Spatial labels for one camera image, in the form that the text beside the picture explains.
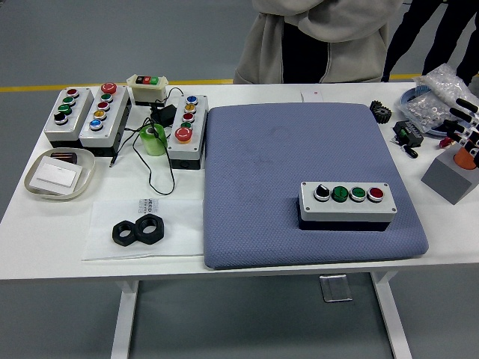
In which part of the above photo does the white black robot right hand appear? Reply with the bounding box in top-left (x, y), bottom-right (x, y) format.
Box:
top-left (443, 96), bottom-right (479, 158)

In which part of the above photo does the grey four-button box with selector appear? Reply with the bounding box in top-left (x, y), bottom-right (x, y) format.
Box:
top-left (298, 181), bottom-right (398, 233)

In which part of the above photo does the grey five-button control box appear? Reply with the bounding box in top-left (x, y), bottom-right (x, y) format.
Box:
top-left (166, 93), bottom-right (210, 171)

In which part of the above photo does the grey six-button control box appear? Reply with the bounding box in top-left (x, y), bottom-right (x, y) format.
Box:
top-left (79, 82), bottom-right (132, 157)

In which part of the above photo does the grey four-button control box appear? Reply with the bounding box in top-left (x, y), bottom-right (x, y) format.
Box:
top-left (43, 86), bottom-right (94, 149)

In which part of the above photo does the orange cylinder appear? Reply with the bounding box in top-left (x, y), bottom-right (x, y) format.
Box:
top-left (452, 146), bottom-right (478, 170)

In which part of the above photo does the bag of silver washers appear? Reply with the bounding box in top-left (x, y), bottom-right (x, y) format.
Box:
top-left (397, 93), bottom-right (456, 134)

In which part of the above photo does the bubble wrap bag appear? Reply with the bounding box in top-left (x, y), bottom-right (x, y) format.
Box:
top-left (413, 63), bottom-right (479, 113)

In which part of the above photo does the grey block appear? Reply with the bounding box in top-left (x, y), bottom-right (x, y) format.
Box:
top-left (421, 151), bottom-right (475, 206)

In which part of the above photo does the black module with green terminals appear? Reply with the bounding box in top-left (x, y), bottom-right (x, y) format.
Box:
top-left (391, 120), bottom-right (425, 147)

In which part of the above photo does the blue plate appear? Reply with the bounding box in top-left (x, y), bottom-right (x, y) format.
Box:
top-left (400, 88), bottom-right (465, 138)

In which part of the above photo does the black gear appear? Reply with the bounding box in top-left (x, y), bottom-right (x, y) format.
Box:
top-left (369, 99), bottom-right (393, 124)

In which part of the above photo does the person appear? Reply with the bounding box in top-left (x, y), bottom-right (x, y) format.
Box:
top-left (380, 0), bottom-right (479, 85)
top-left (232, 0), bottom-right (397, 85)

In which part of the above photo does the white table leg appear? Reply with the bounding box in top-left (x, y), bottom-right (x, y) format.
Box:
top-left (110, 278), bottom-right (140, 359)
top-left (370, 271), bottom-right (412, 359)

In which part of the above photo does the blue-grey padded mat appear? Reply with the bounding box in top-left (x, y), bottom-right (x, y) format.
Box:
top-left (203, 102), bottom-right (430, 271)

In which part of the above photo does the black power adapter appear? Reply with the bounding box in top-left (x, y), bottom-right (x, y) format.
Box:
top-left (149, 104), bottom-right (177, 127)

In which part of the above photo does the clear printed plastic bag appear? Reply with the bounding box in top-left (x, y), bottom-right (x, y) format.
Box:
top-left (81, 197), bottom-right (205, 262)

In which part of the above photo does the green tape roll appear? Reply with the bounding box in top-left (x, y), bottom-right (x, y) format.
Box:
top-left (139, 123), bottom-right (168, 157)

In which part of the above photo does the large black hex nut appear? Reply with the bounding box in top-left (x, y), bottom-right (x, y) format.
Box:
top-left (134, 213), bottom-right (166, 246)

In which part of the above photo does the small black hex nut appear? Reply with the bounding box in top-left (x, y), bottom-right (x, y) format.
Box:
top-left (112, 220), bottom-right (140, 247)

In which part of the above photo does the white shallow tray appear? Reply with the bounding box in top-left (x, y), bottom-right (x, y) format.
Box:
top-left (24, 147), bottom-right (97, 202)

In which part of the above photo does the dark brown block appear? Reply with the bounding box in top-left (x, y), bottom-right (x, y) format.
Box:
top-left (50, 151), bottom-right (79, 165)

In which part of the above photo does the clear plastic bracket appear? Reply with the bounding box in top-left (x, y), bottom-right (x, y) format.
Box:
top-left (319, 274), bottom-right (354, 303)

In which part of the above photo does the cream three-button switch box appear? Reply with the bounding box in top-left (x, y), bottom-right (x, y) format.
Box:
top-left (126, 73), bottom-right (170, 107)

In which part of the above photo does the thin black cable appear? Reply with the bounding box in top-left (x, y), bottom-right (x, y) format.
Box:
top-left (109, 86), bottom-right (184, 196)

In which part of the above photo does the white wall switch plate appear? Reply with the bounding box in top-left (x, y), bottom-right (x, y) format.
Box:
top-left (29, 156), bottom-right (84, 196)

